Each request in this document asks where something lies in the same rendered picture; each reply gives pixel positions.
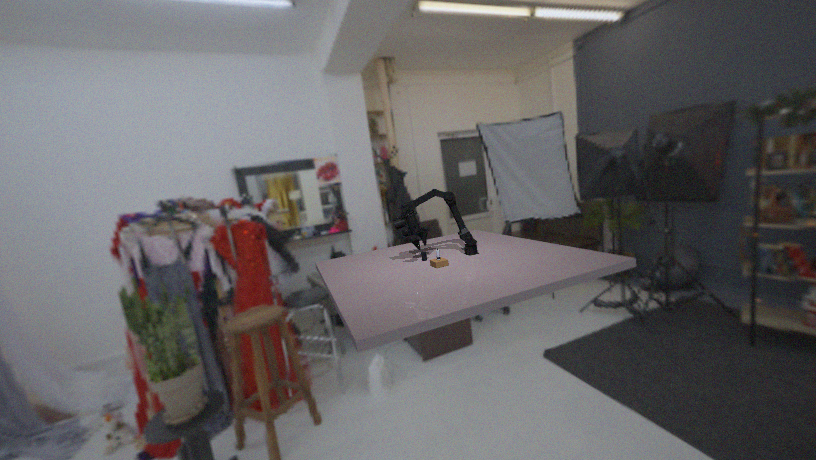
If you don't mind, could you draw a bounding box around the tan wooden block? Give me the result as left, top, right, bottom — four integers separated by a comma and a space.
430, 257, 449, 268

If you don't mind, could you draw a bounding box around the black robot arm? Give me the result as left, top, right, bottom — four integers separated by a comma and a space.
393, 189, 479, 255

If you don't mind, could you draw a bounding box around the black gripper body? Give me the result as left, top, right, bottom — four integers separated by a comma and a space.
405, 222, 430, 243

